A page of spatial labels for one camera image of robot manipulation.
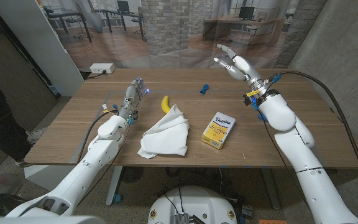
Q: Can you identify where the printed office backdrop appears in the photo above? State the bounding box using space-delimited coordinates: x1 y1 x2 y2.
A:
37 0 328 70

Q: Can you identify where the white table leg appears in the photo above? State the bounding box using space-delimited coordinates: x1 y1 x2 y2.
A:
105 166 123 207

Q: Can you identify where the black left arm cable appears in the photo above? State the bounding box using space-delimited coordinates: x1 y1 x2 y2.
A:
76 110 118 163

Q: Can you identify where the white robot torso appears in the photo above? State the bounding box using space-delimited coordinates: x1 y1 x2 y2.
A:
147 185 238 224

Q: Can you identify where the yellow toy banana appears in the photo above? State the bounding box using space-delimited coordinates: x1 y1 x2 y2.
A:
161 95 172 114

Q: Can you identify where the white towel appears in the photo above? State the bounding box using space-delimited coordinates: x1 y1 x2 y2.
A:
137 104 190 160

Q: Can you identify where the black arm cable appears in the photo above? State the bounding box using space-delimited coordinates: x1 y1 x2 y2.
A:
76 110 118 163
267 70 358 203

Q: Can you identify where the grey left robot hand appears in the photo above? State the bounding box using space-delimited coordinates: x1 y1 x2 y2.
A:
118 77 150 121

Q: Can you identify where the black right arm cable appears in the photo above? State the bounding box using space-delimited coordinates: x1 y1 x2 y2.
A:
267 70 358 203

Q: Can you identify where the grey table leg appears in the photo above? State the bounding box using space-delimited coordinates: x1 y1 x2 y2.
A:
261 167 282 211

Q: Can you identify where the black round fan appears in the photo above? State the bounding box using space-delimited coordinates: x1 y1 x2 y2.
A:
120 166 145 184

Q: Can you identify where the white power strip box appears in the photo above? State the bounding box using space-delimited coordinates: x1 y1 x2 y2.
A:
89 63 116 75

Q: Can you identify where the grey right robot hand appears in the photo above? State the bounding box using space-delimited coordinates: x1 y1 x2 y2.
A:
213 43 270 95

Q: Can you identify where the yellow white sugar box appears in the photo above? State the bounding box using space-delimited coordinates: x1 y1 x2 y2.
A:
201 111 237 151

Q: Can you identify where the white upright panel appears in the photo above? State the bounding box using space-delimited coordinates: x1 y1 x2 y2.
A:
0 0 85 97

